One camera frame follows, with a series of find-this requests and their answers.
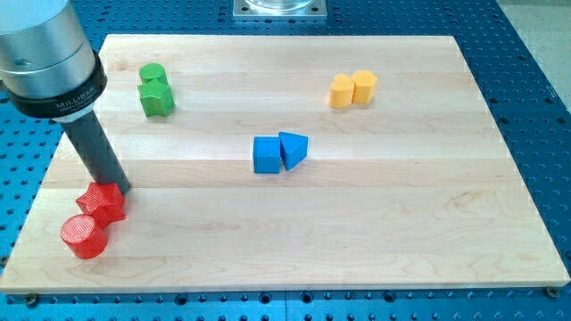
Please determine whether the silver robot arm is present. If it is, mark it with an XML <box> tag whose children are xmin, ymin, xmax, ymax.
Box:
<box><xmin>1</xmin><ymin>0</ymin><xmax>107</xmax><ymax>122</ymax></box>

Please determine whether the blue triangle block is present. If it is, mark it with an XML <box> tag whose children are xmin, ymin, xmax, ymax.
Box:
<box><xmin>278</xmin><ymin>132</ymin><xmax>309</xmax><ymax>170</ymax></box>

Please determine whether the blue cube block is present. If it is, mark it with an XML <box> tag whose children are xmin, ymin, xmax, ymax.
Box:
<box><xmin>252</xmin><ymin>136</ymin><xmax>281</xmax><ymax>174</ymax></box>

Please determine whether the wooden board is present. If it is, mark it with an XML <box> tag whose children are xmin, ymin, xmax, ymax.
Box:
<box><xmin>1</xmin><ymin>34</ymin><xmax>569</xmax><ymax>293</ymax></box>

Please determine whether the yellow pentagon block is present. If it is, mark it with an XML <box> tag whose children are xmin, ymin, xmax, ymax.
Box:
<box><xmin>351</xmin><ymin>70</ymin><xmax>378</xmax><ymax>104</ymax></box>

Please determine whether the green star block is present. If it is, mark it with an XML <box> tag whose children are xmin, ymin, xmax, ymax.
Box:
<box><xmin>137</xmin><ymin>79</ymin><xmax>175</xmax><ymax>117</ymax></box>

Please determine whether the green cylinder block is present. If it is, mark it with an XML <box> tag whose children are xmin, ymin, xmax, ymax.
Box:
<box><xmin>138</xmin><ymin>62</ymin><xmax>169</xmax><ymax>85</ymax></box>

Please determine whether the red star block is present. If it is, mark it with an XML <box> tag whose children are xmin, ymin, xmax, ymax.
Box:
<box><xmin>76</xmin><ymin>182</ymin><xmax>126</xmax><ymax>228</ymax></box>

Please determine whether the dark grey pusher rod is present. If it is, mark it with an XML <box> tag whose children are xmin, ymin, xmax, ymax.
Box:
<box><xmin>62</xmin><ymin>111</ymin><xmax>130</xmax><ymax>194</ymax></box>

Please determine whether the red cylinder block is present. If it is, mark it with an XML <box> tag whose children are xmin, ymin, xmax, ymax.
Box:
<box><xmin>60</xmin><ymin>214</ymin><xmax>108</xmax><ymax>259</ymax></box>

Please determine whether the left board clamp screw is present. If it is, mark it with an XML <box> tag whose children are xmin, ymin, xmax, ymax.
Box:
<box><xmin>23</xmin><ymin>293</ymin><xmax>39</xmax><ymax>307</ymax></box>

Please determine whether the board clamp screw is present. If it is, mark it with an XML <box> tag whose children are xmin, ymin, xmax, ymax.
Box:
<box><xmin>545</xmin><ymin>287</ymin><xmax>559</xmax><ymax>298</ymax></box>
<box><xmin>23</xmin><ymin>293</ymin><xmax>39</xmax><ymax>307</ymax></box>

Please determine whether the right board clamp screw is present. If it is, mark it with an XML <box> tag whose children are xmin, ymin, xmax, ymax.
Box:
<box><xmin>545</xmin><ymin>287</ymin><xmax>559</xmax><ymax>298</ymax></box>

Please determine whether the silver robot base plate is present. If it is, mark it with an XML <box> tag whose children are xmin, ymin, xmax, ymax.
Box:
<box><xmin>232</xmin><ymin>0</ymin><xmax>327</xmax><ymax>21</ymax></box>

